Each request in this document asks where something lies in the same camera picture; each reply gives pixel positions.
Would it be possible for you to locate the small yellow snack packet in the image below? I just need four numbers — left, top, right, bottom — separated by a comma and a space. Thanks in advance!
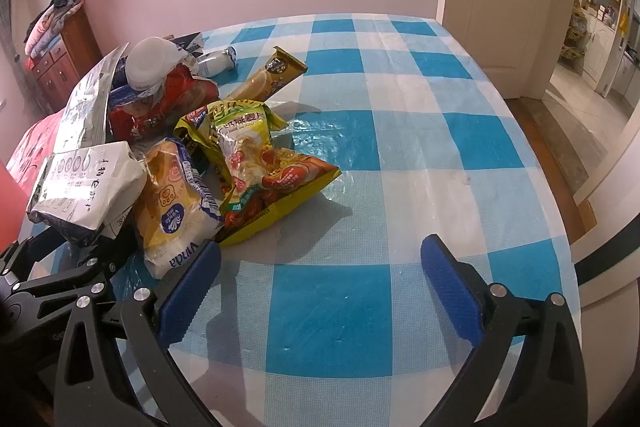
173, 107, 221, 168

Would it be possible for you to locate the dark blue crumpled wrapper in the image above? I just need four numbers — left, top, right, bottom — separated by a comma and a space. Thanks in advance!
165, 32, 206, 58

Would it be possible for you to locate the yellow green snack bag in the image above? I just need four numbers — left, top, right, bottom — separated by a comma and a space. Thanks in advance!
207, 99, 290, 158

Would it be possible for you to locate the red snack packet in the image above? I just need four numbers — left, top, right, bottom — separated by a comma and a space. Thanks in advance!
107, 64, 221, 142

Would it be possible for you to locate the snack rack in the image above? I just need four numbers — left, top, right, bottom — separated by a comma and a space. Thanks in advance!
560, 0, 588, 68

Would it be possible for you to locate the white bottle with blue label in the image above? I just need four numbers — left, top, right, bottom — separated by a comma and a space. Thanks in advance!
196, 47, 237, 80

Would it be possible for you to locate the yellow sausage snack bag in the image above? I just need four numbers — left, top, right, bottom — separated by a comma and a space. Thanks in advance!
215, 146, 343, 248

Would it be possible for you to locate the soft tissue pack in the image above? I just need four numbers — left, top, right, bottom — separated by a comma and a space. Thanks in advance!
132, 138, 225, 280

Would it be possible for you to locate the large white printed bag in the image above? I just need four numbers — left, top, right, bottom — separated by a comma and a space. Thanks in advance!
27, 43, 148, 248

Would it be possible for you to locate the white door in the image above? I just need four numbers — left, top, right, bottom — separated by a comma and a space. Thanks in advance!
436, 0, 561, 100

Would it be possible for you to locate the white kitchen cabinet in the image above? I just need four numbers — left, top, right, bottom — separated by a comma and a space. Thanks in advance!
582, 14, 626, 98

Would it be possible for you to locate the pink printed bedsheet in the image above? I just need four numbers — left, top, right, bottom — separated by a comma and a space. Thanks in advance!
5, 109, 68, 202

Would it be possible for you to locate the pile of folded blankets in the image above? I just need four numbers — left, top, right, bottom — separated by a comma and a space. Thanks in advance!
22, 0, 85, 58

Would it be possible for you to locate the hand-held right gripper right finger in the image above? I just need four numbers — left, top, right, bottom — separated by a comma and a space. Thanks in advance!
420, 234, 588, 427

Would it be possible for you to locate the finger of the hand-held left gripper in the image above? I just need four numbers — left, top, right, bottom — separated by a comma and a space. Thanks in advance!
12, 229, 140, 314
0, 239, 48, 280

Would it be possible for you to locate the wooden cabinet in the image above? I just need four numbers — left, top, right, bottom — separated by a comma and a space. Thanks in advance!
25, 9, 103, 115

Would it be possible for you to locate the blue white checkered tablecloth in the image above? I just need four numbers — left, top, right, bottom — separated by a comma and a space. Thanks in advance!
15, 13, 583, 427

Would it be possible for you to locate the grey curtain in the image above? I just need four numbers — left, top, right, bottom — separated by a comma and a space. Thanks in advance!
0, 0, 36, 118

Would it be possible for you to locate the blue snack packet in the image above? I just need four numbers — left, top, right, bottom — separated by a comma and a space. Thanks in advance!
110, 84, 151, 108

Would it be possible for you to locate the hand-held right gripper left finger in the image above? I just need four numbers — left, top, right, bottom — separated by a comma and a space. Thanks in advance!
52, 241, 222, 427

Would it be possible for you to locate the gold black coffee stick packet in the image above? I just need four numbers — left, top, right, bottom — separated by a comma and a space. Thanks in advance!
227, 46, 308, 104

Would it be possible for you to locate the orange plastic bin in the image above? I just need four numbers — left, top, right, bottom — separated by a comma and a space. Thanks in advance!
0, 157, 32, 220

